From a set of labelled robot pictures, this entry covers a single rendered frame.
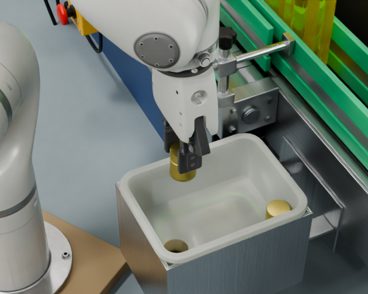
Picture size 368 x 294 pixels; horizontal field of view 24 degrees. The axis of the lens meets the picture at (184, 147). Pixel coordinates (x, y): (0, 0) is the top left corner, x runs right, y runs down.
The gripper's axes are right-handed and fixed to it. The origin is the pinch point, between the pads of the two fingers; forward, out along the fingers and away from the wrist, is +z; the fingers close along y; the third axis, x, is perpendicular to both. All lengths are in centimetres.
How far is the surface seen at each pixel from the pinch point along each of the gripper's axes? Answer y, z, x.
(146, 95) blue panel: 43, 30, -12
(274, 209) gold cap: -5.4, 11.9, -11.4
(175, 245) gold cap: -4.5, 13.2, 3.2
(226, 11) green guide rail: 27.0, 2.1, -19.9
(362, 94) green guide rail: 2.7, 3.8, -29.7
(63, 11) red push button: 52, 13, 0
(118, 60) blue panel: 57, 31, -12
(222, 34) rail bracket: 10.4, -7.7, -10.7
